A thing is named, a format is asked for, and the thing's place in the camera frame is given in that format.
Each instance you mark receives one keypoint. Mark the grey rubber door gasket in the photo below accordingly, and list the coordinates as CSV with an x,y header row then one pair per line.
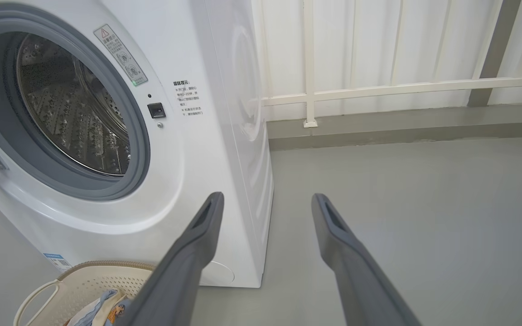
x,y
136,136

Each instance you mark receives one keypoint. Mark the perforated steel washer drum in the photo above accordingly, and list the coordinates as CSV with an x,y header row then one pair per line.
x,y
70,113

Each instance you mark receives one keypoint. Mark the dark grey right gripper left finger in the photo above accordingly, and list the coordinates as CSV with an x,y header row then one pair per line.
x,y
184,262

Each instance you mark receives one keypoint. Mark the grey warning sticker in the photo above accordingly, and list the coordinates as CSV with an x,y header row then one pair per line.
x,y
120,54

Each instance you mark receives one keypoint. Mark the white front-load washing machine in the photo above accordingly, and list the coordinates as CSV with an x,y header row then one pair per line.
x,y
188,172

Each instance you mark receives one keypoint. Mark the blue cartoon print garment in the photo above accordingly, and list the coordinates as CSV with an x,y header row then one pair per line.
x,y
118,312

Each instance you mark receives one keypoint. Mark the blue cartoon garment cream lining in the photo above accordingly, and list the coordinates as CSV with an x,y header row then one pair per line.
x,y
95,310

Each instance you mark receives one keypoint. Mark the white metal railing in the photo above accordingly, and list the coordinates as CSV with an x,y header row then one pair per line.
x,y
379,88

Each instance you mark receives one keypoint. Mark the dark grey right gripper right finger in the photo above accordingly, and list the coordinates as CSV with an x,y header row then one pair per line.
x,y
356,271

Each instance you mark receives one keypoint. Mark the round white filter cover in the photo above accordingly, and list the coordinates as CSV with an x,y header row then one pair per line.
x,y
218,274

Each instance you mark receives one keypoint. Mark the grey vertical post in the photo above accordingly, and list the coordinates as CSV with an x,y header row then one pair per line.
x,y
492,54

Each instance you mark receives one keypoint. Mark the black door latch socket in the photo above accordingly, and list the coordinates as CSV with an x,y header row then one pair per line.
x,y
156,110

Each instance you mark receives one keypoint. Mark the blue energy label sticker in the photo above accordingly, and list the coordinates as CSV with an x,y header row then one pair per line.
x,y
57,261

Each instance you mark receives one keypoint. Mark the cream perforated plastic laundry basket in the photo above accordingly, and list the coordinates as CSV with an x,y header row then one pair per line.
x,y
89,280

